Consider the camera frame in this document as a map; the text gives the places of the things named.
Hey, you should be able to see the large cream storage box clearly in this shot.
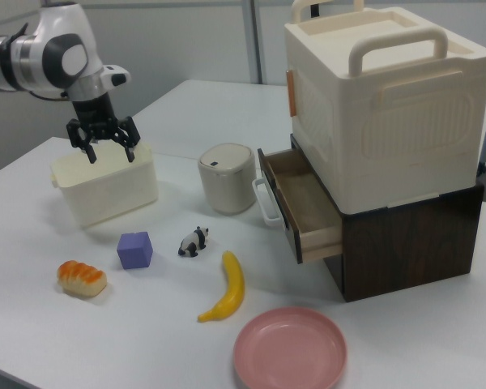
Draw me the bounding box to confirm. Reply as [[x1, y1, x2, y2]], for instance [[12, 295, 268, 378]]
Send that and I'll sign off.
[[283, 0, 486, 215]]

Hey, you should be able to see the purple cube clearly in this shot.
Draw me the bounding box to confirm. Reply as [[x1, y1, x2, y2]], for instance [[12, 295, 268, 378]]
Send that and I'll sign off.
[[116, 231, 153, 271]]

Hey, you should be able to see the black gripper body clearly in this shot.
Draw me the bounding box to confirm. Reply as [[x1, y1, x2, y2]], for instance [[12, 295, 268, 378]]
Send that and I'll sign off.
[[71, 92, 119, 141]]

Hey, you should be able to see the small beige trash can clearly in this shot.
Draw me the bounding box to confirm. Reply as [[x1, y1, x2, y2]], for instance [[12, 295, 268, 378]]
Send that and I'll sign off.
[[197, 142, 257, 216]]

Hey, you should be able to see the pink plastic plate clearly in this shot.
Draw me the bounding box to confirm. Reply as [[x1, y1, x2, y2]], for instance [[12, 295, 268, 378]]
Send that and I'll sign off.
[[232, 306, 348, 389]]

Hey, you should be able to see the dark wood drawer cabinet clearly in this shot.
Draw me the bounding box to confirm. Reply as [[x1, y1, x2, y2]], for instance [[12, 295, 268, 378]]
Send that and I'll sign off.
[[289, 133, 485, 303]]

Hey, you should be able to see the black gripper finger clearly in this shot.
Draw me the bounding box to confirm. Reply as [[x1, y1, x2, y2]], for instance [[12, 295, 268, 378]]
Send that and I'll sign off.
[[112, 115, 142, 164], [66, 119, 99, 165]]

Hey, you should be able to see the translucent white plastic box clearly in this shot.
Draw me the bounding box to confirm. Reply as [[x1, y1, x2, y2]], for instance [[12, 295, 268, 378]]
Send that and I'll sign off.
[[49, 139, 160, 228]]

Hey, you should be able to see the panda toy figure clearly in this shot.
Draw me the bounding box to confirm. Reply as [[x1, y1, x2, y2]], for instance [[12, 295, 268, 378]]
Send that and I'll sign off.
[[177, 225, 211, 258]]

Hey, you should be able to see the wooden drawer with white handle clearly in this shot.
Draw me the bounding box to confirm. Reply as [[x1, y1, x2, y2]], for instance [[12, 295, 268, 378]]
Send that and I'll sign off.
[[252, 147, 344, 265]]

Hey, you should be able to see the toy bread loaf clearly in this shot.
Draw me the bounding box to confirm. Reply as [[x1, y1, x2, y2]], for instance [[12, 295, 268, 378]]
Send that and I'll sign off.
[[56, 260, 108, 298]]

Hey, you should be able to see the yellow toy banana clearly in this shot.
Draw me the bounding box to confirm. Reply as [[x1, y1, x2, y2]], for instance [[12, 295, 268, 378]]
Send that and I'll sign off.
[[197, 250, 246, 324]]

